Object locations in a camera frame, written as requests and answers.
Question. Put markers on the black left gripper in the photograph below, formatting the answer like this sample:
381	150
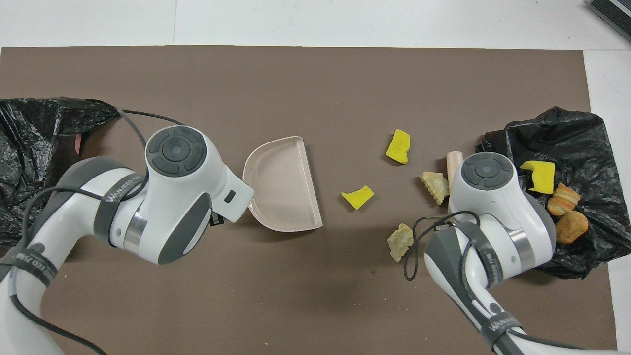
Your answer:
217	220

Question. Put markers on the beige plastic dustpan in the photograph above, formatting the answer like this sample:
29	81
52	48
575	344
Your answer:
283	182

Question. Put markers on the curved yellow sponge wedge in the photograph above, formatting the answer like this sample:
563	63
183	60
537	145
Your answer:
356	198

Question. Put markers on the pale toy pastry piece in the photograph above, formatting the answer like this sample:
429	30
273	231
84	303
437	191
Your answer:
434	185
400	241
564	199

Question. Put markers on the oblong yellow sponge piece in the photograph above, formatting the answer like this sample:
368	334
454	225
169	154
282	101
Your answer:
398	147

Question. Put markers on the beige hand brush black bristles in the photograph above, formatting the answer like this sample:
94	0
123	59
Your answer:
454	162

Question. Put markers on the notched yellow sponge piece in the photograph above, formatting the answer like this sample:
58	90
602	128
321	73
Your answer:
540	177

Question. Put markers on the brown toy bread roll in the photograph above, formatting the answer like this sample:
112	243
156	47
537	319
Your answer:
572	228

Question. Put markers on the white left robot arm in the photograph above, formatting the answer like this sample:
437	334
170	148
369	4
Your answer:
162	217

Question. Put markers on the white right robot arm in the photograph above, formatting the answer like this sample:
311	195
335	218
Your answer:
493	217

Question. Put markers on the black-bagged bin with pink patch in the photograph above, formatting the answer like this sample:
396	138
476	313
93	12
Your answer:
24	128

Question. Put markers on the black-bagged trash bin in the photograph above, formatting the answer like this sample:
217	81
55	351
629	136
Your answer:
591	148

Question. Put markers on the brown paper table mat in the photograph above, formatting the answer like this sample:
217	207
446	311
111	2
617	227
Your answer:
315	79

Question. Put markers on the black ribbed panel grey frame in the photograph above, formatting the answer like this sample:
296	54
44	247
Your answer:
613	12

